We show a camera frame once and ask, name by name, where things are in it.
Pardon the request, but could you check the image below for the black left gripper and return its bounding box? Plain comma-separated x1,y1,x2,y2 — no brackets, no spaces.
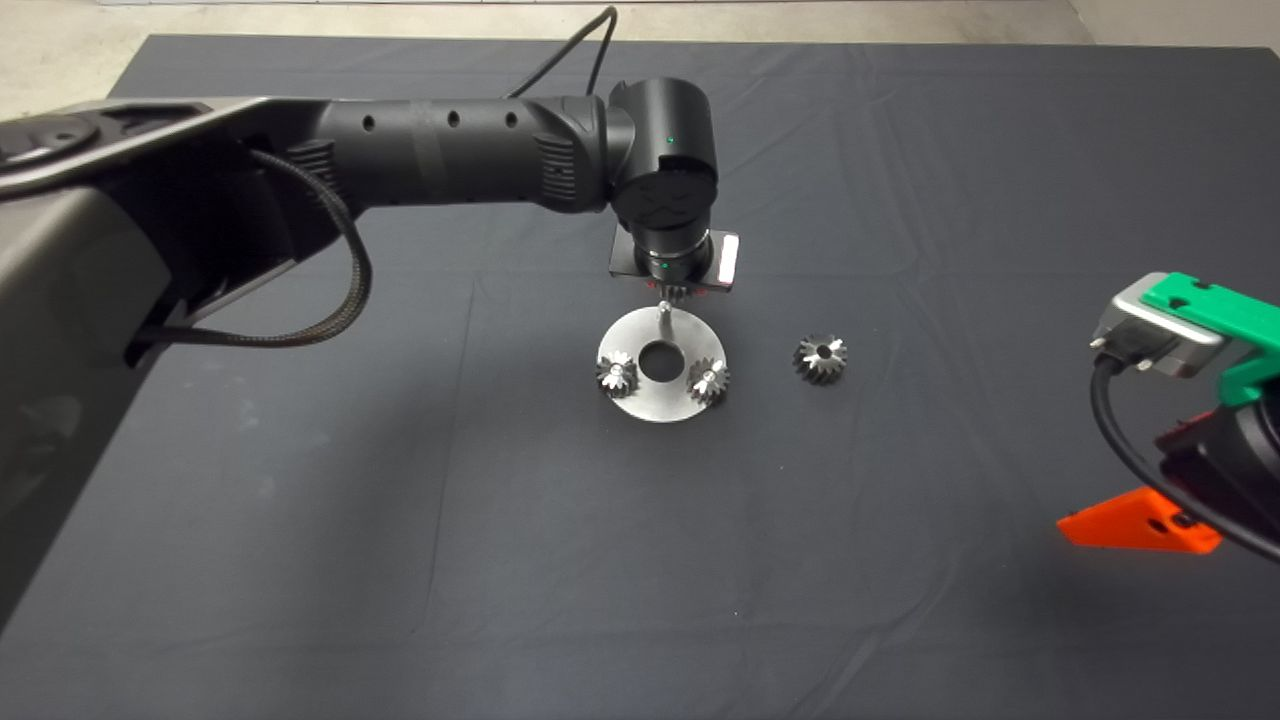
610,232,741,298

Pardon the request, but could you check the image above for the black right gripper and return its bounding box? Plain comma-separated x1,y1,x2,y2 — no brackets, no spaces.
1057,400,1263,554

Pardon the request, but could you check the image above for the large steel gear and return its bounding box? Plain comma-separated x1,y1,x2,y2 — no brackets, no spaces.
794,334,850,386

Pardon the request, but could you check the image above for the round metal plate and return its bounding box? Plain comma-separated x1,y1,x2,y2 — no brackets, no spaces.
597,300,728,423

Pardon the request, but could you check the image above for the dark grey table cloth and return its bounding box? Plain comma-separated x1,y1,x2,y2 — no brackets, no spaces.
0,30,1280,720

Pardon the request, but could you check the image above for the right black camera cable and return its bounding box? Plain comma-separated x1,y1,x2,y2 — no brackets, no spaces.
1090,350,1280,563

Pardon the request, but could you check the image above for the black camera cable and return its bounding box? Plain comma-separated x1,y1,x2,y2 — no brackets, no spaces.
505,5,618,101
1090,350,1280,563

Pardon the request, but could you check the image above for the right silver camera box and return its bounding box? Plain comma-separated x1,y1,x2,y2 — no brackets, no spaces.
1090,272,1226,379

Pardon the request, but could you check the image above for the right green camera mount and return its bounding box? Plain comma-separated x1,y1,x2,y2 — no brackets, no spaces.
1140,272,1280,409

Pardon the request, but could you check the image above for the left black camera cable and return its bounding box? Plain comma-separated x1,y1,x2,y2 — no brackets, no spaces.
505,5,618,101

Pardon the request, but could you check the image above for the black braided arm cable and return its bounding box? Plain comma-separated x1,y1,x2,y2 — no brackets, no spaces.
135,150,373,349

